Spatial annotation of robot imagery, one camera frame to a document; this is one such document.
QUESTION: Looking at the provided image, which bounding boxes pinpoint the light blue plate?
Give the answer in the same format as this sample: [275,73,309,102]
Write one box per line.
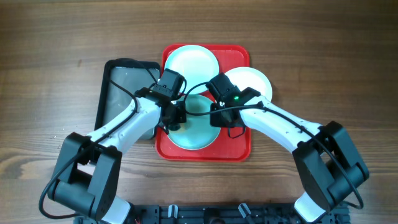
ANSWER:
[168,95,221,150]
[164,45,220,91]

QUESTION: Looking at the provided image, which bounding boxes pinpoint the white round plate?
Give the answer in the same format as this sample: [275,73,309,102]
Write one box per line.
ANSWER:
[225,67,273,101]

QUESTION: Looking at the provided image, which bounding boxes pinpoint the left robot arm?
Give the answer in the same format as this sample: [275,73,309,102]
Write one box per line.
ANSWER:
[39,85,180,223]

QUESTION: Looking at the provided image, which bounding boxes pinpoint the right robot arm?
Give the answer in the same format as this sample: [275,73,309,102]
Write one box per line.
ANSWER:
[206,72,369,223]

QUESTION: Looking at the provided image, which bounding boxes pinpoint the red plastic tray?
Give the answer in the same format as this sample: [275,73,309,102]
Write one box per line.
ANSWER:
[155,44,251,162]

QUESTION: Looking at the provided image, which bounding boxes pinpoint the black water tray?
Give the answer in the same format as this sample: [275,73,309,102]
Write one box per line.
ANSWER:
[95,58,160,129]

